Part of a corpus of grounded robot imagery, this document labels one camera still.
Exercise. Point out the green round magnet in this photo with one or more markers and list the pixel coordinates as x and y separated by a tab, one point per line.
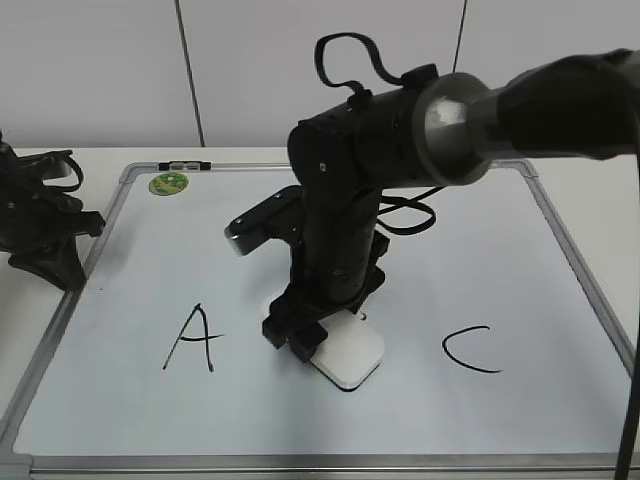
168	184

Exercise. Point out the aluminium framed whiteboard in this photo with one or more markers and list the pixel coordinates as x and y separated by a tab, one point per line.
464	334

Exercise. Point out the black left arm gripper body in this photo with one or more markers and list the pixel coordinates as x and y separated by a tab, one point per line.
35	190

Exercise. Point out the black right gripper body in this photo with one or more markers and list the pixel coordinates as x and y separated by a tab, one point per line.
333	265

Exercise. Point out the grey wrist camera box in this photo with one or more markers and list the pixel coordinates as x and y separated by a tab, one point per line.
279	216

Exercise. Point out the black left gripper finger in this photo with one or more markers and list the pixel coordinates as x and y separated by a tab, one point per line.
57	263
89	223

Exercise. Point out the white whiteboard eraser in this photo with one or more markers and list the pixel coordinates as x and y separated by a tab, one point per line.
352	351

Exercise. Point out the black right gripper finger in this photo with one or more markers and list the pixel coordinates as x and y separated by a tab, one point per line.
305	341

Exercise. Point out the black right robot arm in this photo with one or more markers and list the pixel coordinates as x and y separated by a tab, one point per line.
443	133

